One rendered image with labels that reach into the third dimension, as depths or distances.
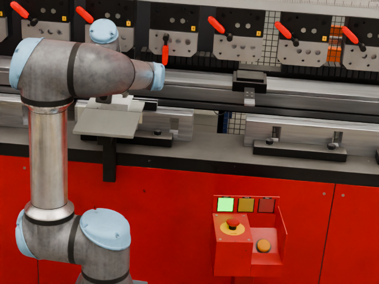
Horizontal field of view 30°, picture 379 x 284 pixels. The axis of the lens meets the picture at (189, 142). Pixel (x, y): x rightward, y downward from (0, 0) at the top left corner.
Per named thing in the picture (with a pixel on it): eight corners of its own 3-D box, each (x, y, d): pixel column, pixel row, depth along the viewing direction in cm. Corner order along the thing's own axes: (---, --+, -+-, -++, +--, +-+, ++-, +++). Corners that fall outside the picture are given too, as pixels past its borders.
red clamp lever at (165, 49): (161, 66, 218) (162, 35, 214) (162, 61, 222) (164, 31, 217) (167, 66, 218) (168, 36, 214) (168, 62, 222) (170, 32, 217)
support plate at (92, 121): (72, 133, 209) (72, 131, 208) (90, 100, 232) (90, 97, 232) (132, 138, 208) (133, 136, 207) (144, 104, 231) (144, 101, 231)
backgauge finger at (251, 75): (230, 107, 234) (232, 93, 232) (232, 80, 258) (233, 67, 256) (267, 111, 234) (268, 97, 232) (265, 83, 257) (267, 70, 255)
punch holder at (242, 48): (212, 58, 220) (216, 7, 213) (213, 50, 228) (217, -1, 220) (260, 62, 219) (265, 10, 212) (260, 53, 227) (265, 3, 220)
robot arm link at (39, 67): (73, 275, 166) (73, 50, 144) (12, 265, 168) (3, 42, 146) (88, 248, 177) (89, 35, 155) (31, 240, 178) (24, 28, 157)
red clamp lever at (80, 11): (77, 6, 212) (101, 29, 214) (80, 3, 216) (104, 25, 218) (73, 10, 212) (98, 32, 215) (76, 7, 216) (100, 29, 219)
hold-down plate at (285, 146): (252, 154, 229) (254, 146, 228) (252, 147, 234) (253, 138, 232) (346, 162, 228) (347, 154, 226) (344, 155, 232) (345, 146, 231)
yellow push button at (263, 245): (256, 253, 210) (258, 251, 208) (256, 241, 212) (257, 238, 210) (269, 253, 210) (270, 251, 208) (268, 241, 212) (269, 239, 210)
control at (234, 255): (213, 276, 205) (217, 223, 197) (209, 244, 219) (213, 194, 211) (281, 277, 206) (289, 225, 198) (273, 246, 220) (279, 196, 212)
